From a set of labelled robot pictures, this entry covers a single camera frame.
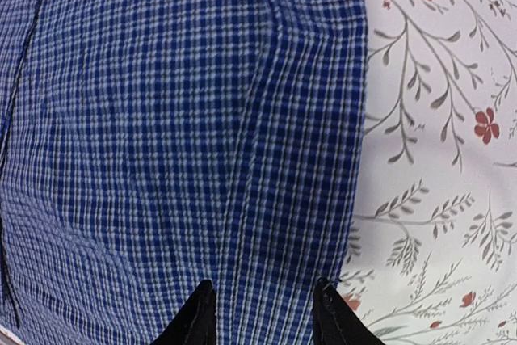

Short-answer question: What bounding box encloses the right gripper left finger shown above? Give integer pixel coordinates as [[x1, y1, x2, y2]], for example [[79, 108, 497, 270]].
[[151, 280, 217, 345]]

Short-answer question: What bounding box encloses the floral patterned table mat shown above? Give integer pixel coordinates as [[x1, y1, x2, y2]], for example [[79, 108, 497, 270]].
[[338, 0, 516, 344]]

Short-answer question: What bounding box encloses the blue plaid long sleeve shirt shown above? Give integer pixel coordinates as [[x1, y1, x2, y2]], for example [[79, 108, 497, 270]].
[[1, 0, 367, 344]]

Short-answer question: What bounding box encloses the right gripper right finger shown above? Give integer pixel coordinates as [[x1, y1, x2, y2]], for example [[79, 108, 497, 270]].
[[313, 277, 384, 345]]

